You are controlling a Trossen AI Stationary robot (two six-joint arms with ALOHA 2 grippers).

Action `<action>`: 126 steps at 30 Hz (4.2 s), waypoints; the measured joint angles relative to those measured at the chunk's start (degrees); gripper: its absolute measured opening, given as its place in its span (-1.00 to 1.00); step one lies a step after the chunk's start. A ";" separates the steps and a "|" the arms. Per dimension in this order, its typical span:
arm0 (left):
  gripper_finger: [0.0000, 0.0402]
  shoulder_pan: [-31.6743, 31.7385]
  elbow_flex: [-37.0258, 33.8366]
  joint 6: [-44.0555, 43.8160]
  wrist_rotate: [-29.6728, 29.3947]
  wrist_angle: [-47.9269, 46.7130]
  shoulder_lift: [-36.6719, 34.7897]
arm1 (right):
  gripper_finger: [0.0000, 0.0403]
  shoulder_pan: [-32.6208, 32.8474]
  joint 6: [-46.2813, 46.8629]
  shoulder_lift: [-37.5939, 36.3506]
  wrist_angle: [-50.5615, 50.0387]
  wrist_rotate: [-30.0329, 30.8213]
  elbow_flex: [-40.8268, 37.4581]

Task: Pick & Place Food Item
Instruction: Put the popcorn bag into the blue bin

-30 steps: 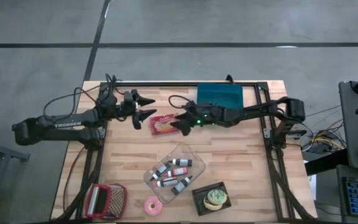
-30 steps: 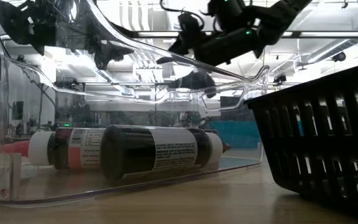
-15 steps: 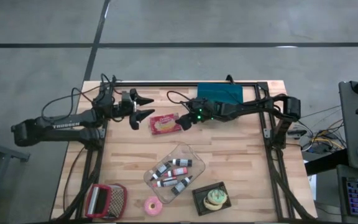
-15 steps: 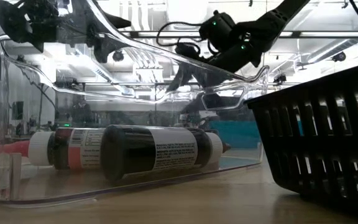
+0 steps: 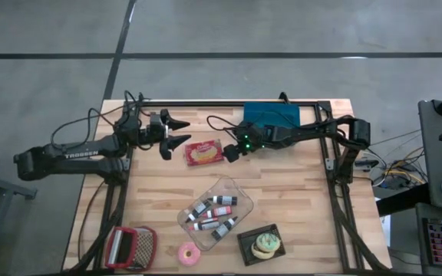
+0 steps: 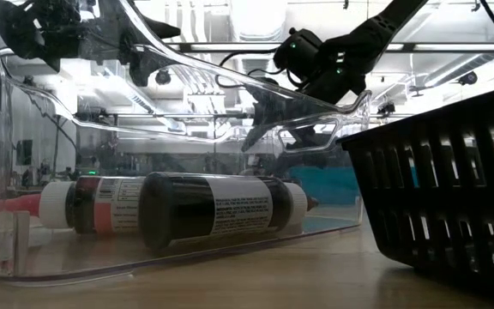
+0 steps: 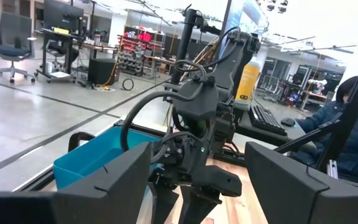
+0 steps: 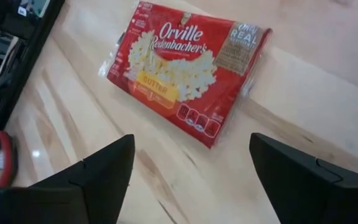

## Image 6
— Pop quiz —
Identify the black slotted plastic basket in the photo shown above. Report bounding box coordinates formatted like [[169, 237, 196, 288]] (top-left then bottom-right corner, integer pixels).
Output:
[[335, 82, 494, 304]]

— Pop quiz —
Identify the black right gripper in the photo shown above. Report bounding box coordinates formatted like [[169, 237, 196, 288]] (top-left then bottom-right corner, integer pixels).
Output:
[[241, 36, 369, 152]]

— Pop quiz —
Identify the blue plastic bin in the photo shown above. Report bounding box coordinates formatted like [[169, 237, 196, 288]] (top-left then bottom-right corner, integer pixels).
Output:
[[287, 165, 362, 207]]

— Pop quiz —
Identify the clear plastic bin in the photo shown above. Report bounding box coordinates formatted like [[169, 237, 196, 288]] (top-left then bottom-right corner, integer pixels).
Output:
[[0, 0, 373, 288]]

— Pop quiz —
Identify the black wall monitor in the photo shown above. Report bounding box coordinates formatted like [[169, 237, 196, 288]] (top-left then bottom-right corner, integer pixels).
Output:
[[15, 139, 33, 167]]

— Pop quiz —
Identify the red ink bottle white collar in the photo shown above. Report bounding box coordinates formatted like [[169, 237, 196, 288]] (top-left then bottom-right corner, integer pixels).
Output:
[[0, 174, 146, 236]]

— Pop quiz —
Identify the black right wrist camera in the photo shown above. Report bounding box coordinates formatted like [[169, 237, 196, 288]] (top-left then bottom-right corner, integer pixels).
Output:
[[272, 27, 324, 81]]

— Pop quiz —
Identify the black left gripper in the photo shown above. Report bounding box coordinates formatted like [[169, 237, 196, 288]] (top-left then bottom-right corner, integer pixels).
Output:
[[0, 0, 182, 87]]

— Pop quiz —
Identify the black ink bottle white collar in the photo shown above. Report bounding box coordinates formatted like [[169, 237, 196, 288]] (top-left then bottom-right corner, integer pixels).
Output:
[[137, 171, 320, 251]]

